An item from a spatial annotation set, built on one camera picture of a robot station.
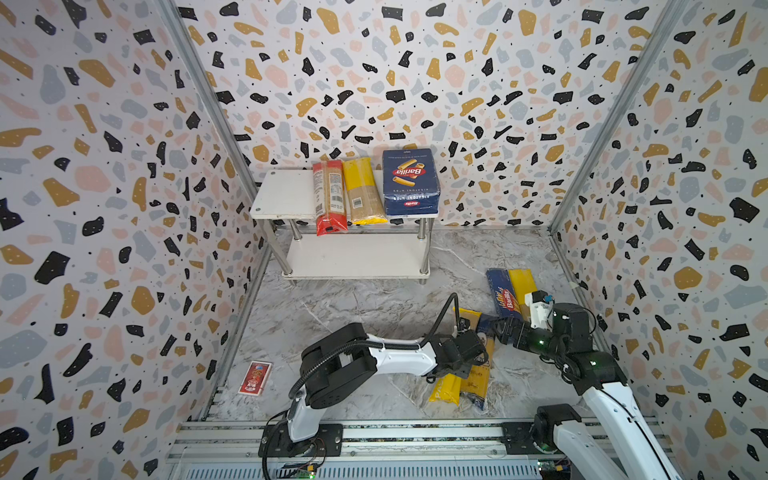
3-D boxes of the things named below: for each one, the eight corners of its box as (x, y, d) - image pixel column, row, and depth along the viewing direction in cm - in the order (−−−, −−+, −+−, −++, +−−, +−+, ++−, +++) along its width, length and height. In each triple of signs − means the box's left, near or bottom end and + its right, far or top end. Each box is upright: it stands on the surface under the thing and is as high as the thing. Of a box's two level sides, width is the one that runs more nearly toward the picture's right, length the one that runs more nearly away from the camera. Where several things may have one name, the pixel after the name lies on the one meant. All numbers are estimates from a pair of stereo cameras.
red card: (239, 393, 83) (236, 391, 81) (254, 362, 88) (251, 359, 87) (261, 396, 82) (258, 394, 81) (274, 365, 88) (271, 362, 86)
